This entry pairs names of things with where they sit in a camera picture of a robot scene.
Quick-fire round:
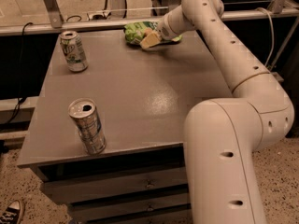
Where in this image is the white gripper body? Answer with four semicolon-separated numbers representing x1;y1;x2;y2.
156;14;181;40

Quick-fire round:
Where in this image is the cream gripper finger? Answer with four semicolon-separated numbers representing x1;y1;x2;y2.
140;31;162;49

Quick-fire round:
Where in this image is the green rice chip bag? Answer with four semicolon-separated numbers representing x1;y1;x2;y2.
124;21;182;47

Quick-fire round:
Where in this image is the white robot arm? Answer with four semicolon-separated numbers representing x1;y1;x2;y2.
141;0;294;224

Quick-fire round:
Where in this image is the green 7up can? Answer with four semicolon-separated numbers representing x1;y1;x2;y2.
59;31;88;72

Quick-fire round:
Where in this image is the redbull can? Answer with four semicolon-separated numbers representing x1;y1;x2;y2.
68;98;106;155

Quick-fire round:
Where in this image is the grey drawer cabinet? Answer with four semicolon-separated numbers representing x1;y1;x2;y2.
17;30;230;224

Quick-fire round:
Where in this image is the white power strip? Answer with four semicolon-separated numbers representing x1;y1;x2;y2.
87;12;111;21

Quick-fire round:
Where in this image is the black white sneaker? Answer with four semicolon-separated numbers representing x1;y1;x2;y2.
0;200;24;224

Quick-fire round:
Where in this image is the metal railing frame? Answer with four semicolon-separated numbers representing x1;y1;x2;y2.
0;0;299;37

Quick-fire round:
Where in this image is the black cable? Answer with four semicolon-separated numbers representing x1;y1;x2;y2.
3;21;35;126

